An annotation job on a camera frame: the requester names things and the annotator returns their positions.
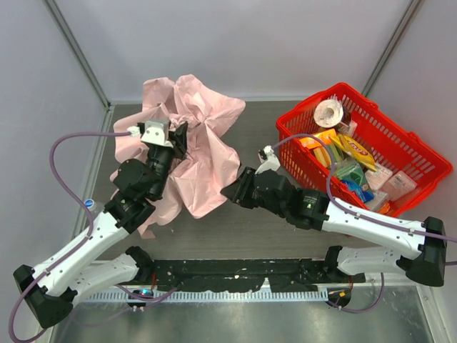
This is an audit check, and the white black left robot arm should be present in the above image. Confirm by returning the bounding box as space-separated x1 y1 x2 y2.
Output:
14 120 189 329

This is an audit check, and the red plastic shopping basket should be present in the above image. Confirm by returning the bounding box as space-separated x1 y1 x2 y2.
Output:
276 82 453 217

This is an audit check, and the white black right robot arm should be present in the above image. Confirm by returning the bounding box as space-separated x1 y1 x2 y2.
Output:
221 168 447 287

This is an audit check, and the clear labelled plastic container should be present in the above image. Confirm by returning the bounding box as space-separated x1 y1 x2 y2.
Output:
381 171 417 202

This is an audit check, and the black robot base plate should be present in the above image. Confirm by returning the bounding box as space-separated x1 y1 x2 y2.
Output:
146 259 366 293

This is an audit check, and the yellow Lays chips bag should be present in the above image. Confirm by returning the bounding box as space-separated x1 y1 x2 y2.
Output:
330 134 377 172

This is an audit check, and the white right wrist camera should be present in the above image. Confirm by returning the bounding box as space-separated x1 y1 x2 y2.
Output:
255 146 281 174

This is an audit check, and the yellow green sponge pack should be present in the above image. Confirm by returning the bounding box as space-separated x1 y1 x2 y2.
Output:
313 144 343 169

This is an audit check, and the pink and black umbrella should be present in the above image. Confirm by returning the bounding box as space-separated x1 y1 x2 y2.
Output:
113 74 246 239

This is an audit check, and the pink packaged item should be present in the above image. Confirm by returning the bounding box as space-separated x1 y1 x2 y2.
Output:
365 164 393 191

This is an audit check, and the clear plastic water bottle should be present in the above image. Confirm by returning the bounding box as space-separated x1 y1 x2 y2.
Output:
84 198 104 217

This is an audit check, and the dark brown jar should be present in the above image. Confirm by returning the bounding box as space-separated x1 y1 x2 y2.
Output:
336 107 352 135

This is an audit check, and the orange snack box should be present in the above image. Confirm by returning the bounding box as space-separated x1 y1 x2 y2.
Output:
300 129 337 150

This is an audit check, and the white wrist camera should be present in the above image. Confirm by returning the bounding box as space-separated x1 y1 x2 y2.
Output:
127 119 173 148
255 146 281 174

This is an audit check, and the toilet paper roll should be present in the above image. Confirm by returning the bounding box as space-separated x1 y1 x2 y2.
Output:
313 99 344 128

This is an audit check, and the white slotted cable duct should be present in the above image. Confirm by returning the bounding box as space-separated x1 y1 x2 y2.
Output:
85 287 328 303

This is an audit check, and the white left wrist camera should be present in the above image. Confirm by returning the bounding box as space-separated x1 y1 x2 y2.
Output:
127 119 173 148

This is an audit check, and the green snack packet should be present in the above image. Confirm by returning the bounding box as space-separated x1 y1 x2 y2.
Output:
334 159 368 185

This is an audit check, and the blue snack packet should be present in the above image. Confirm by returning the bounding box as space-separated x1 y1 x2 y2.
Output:
341 179 375 203

